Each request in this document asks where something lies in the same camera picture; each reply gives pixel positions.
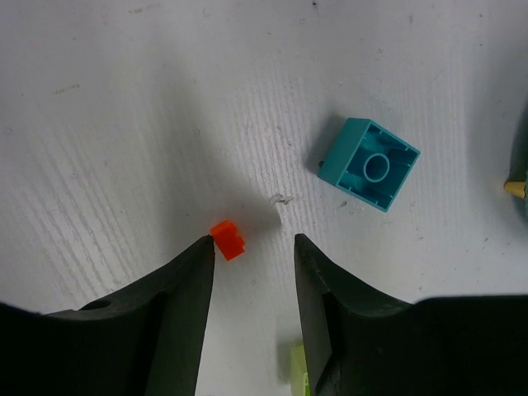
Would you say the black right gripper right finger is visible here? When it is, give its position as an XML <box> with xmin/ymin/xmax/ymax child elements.
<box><xmin>294</xmin><ymin>234</ymin><xmax>527</xmax><ymax>395</ymax></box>

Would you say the teal square lego brick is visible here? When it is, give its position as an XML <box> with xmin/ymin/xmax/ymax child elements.
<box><xmin>318</xmin><ymin>118</ymin><xmax>420</xmax><ymax>212</ymax></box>

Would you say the teal round divided container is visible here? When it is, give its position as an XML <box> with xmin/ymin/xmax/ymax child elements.
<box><xmin>508</xmin><ymin>107</ymin><xmax>528</xmax><ymax>181</ymax></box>

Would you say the yellow lego brick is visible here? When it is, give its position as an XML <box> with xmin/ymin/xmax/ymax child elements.
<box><xmin>504</xmin><ymin>181</ymin><xmax>526</xmax><ymax>199</ymax></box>

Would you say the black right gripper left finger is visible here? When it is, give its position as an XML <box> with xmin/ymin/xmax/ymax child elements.
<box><xmin>1</xmin><ymin>236</ymin><xmax>215</xmax><ymax>395</ymax></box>

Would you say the small orange lego brick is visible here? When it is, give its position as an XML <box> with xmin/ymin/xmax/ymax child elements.
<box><xmin>210</xmin><ymin>220</ymin><xmax>245</xmax><ymax>261</ymax></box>

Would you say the green lego brick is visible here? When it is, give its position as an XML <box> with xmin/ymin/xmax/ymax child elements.
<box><xmin>290</xmin><ymin>344</ymin><xmax>310</xmax><ymax>396</ymax></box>

